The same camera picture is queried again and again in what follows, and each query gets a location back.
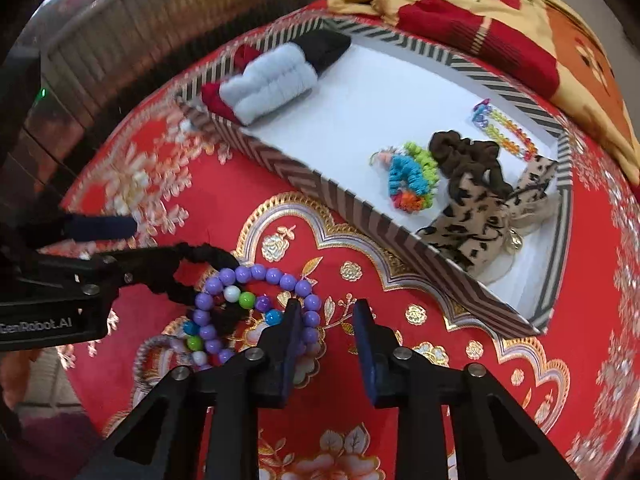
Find red velvet bow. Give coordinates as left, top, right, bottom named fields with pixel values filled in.
left=201, top=44, right=262, bottom=125

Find chevron striped shallow box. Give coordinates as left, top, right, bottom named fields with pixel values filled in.
left=176, top=11, right=573, bottom=337

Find black braided hair tie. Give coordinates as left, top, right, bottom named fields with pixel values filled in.
left=144, top=242, right=252, bottom=334

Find purple bead bracelet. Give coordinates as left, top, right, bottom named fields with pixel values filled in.
left=182, top=263, right=324, bottom=369

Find leopard print bow scrunchie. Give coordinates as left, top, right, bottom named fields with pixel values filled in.
left=416, top=156, right=560, bottom=281

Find colourful coil hair ties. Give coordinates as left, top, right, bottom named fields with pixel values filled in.
left=369, top=141, right=442, bottom=214

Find red yellow love blanket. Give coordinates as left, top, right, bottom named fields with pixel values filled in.
left=328, top=0, right=639, bottom=186

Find amber bead bracelet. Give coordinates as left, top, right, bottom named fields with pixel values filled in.
left=470, top=97, right=540, bottom=162

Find person's left hand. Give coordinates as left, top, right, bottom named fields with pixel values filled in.
left=0, top=349, right=42, bottom=410

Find white fluffy scrunchie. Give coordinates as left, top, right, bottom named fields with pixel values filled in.
left=233, top=42, right=318, bottom=126

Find metal roller shutter door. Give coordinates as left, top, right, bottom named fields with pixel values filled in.
left=1, top=0, right=314, bottom=219

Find red floral tablecloth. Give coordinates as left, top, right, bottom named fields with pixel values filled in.
left=56, top=0, right=640, bottom=480

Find brown scrunchie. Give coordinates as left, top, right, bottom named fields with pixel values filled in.
left=428, top=130, right=513, bottom=205

